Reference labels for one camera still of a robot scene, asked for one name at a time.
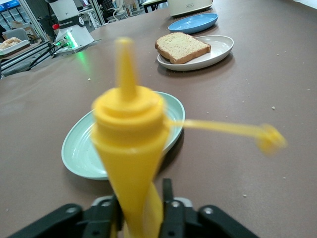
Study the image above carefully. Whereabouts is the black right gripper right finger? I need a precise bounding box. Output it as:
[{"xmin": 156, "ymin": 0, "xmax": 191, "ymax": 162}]
[{"xmin": 159, "ymin": 178, "xmax": 256, "ymax": 238}]

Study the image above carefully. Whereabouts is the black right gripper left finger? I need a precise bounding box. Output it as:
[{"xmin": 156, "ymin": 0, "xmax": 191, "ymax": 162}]
[{"xmin": 12, "ymin": 194, "xmax": 124, "ymax": 238}]

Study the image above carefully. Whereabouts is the yellow squeeze bottle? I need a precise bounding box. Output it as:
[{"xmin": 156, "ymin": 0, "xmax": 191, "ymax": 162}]
[{"xmin": 90, "ymin": 37, "xmax": 288, "ymax": 238}]

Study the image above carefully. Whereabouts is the light bread slice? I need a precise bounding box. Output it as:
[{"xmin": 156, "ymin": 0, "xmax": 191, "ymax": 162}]
[{"xmin": 155, "ymin": 32, "xmax": 211, "ymax": 64}]

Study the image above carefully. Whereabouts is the green round plate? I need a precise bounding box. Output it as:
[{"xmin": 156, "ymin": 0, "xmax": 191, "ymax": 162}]
[{"xmin": 61, "ymin": 91, "xmax": 186, "ymax": 179}]

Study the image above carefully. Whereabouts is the beige round plate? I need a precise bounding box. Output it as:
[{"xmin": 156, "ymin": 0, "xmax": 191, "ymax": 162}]
[{"xmin": 157, "ymin": 35, "xmax": 235, "ymax": 71}]

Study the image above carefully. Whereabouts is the blue round plate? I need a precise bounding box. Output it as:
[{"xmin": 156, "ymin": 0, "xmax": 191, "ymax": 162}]
[{"xmin": 168, "ymin": 13, "xmax": 219, "ymax": 35}]

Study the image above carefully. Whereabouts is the bagged bread loaf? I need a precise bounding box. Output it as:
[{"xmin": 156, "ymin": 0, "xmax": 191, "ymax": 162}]
[{"xmin": 0, "ymin": 36, "xmax": 29, "ymax": 50}]

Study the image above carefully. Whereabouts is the white office chair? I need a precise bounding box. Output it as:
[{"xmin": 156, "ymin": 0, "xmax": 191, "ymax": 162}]
[{"xmin": 106, "ymin": 0, "xmax": 129, "ymax": 23}]

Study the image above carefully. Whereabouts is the white two-slot toaster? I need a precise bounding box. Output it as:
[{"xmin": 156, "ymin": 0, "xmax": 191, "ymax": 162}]
[{"xmin": 167, "ymin": 0, "xmax": 214, "ymax": 17}]

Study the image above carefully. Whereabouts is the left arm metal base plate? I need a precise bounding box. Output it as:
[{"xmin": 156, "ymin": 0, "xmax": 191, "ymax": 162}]
[{"xmin": 53, "ymin": 38, "xmax": 102, "ymax": 56}]

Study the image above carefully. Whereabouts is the black base cable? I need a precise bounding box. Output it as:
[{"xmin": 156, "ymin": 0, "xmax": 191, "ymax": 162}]
[{"xmin": 24, "ymin": 41, "xmax": 65, "ymax": 72}]

